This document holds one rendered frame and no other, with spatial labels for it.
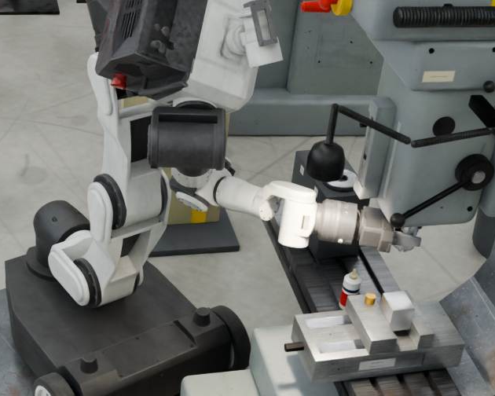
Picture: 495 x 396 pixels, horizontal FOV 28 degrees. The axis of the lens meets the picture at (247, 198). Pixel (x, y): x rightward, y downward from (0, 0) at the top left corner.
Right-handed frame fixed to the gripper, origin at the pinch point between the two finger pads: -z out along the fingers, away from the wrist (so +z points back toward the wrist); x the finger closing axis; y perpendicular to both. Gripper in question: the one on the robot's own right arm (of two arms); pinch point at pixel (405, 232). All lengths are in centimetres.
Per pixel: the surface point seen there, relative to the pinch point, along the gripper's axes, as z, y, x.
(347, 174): 11.5, 10.3, 36.2
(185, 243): 61, 121, 146
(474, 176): -8.1, -22.6, -11.1
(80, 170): 116, 125, 192
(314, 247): 16.6, 27.6, 27.9
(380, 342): 1.6, 20.0, -12.9
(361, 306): 5.9, 19.2, -3.0
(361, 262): 4.5, 30.2, 28.3
